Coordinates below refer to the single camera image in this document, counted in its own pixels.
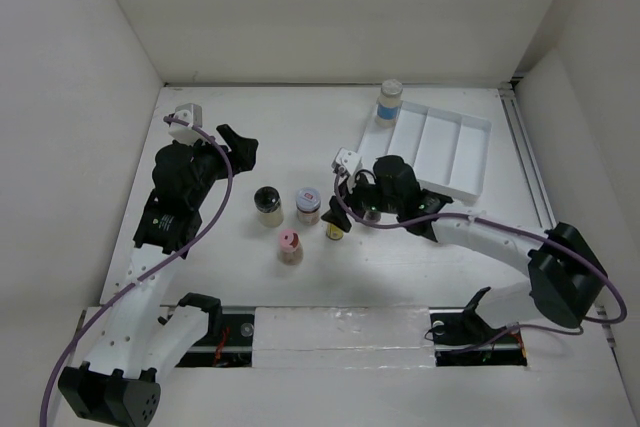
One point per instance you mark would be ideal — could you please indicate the blue label silver lid jar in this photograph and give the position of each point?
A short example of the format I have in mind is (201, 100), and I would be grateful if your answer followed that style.
(389, 102)

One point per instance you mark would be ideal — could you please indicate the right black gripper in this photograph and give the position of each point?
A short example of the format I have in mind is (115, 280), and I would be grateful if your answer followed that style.
(336, 216)

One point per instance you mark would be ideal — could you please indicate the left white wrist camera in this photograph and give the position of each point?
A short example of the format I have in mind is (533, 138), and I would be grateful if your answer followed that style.
(182, 121)

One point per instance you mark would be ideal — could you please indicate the white lid red logo jar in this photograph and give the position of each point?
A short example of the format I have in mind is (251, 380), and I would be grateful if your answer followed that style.
(308, 203)

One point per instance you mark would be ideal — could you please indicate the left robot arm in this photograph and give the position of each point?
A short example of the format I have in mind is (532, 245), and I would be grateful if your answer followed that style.
(118, 382)

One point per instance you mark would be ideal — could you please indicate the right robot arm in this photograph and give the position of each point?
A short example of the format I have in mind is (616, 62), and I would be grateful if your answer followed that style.
(562, 275)

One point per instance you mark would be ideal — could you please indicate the yellow label brown cap bottle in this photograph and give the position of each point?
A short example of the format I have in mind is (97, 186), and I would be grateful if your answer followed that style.
(333, 232)

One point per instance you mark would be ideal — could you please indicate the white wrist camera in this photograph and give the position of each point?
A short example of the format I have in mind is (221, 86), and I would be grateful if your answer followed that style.
(182, 121)
(346, 163)

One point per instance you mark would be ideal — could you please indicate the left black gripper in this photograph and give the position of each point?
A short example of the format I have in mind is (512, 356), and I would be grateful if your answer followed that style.
(241, 148)

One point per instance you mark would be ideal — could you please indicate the black lid cream jar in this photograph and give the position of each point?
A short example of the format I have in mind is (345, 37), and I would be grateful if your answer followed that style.
(267, 201)

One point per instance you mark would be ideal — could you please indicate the pink lid spice jar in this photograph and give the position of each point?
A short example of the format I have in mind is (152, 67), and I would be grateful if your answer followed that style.
(290, 247)

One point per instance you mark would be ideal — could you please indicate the white divided organizer tray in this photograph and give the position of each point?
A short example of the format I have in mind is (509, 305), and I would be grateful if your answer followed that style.
(447, 150)

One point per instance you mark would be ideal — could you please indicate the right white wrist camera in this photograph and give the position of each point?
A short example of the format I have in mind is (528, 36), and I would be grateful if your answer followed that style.
(346, 163)

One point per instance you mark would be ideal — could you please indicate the black pepper grinder bottle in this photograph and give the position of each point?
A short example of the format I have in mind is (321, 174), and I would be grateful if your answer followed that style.
(372, 216)

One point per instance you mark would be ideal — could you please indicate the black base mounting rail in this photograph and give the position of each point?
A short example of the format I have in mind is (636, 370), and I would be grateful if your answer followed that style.
(363, 338)

